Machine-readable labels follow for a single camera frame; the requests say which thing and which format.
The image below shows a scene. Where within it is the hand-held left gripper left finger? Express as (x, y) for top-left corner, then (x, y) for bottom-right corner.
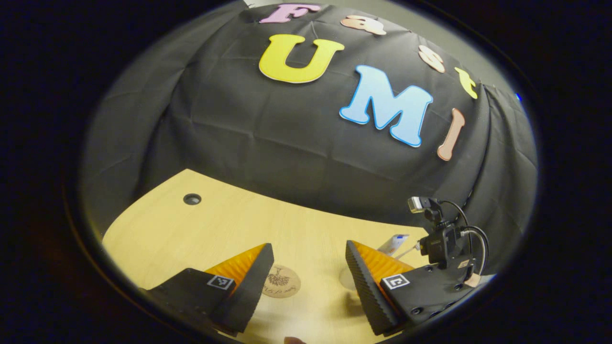
(140, 243), (275, 334)

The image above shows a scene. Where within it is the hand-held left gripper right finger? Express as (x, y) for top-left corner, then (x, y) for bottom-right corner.
(345, 240), (483, 336)

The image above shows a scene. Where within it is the white cup with wooden handle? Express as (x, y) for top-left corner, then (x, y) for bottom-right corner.
(339, 267), (364, 292)

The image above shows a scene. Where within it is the round wooden coaster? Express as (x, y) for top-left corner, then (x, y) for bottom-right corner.
(262, 265), (302, 299)

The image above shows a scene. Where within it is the white toothpaste tube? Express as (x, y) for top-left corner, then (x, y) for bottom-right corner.
(377, 234), (410, 257)

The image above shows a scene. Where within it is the light wooden desktop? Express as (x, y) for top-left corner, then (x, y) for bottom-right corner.
(102, 168), (498, 344)

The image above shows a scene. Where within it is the black backdrop cloth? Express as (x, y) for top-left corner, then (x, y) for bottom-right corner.
(81, 2), (538, 278)

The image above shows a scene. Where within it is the black cable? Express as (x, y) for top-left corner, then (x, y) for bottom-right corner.
(440, 200), (490, 278)

